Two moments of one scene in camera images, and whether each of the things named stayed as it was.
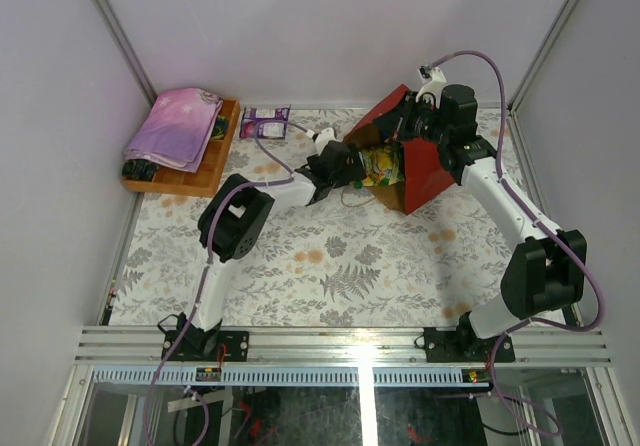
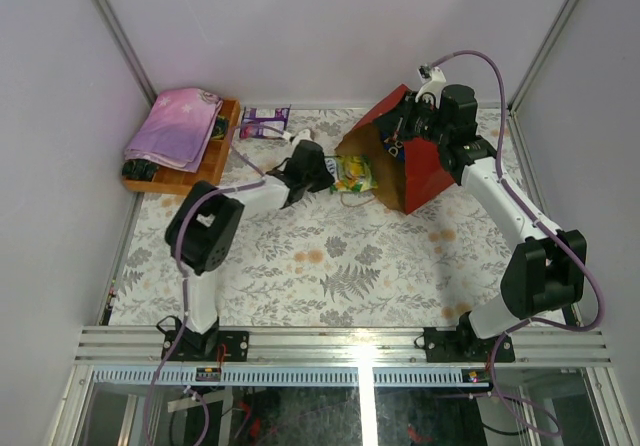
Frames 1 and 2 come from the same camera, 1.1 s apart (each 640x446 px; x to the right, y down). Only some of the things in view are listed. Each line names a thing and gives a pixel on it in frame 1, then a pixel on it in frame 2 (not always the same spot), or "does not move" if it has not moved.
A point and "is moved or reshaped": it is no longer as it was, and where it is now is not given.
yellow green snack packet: (383, 165) is moved or reshaped
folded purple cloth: (176, 129) does not move
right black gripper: (397, 121) does not move
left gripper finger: (353, 174) to (322, 184)
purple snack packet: (265, 122) does not move
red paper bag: (427, 173) does not move
